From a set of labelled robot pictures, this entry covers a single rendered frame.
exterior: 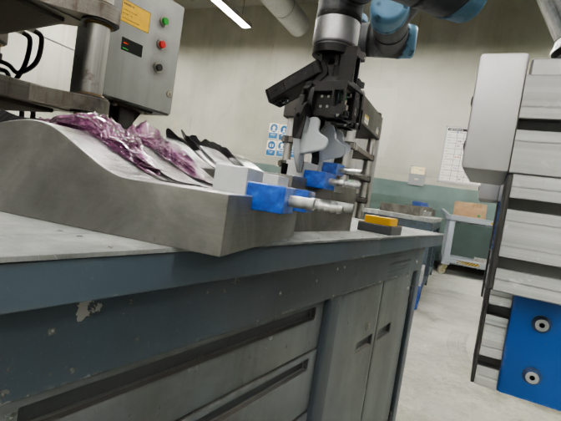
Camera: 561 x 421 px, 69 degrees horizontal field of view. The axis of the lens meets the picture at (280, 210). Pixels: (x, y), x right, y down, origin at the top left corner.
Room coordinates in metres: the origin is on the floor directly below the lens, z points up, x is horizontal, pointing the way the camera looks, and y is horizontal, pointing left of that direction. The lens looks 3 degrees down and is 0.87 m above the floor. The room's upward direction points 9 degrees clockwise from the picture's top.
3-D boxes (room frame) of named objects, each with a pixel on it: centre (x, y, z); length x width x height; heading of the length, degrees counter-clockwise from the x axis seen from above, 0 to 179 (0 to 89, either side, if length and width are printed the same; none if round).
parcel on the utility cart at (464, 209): (6.02, -2.74, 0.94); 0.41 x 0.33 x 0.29; 74
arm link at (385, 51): (0.97, -0.19, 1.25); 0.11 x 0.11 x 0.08; 74
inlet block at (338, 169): (1.00, -0.12, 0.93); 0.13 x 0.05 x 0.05; 57
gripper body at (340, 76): (0.70, -0.05, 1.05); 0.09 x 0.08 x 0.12; 57
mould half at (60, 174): (0.54, 0.25, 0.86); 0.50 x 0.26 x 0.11; 74
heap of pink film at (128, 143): (0.55, 0.25, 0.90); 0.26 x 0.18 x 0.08; 74
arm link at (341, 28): (0.70, -0.05, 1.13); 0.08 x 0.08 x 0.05
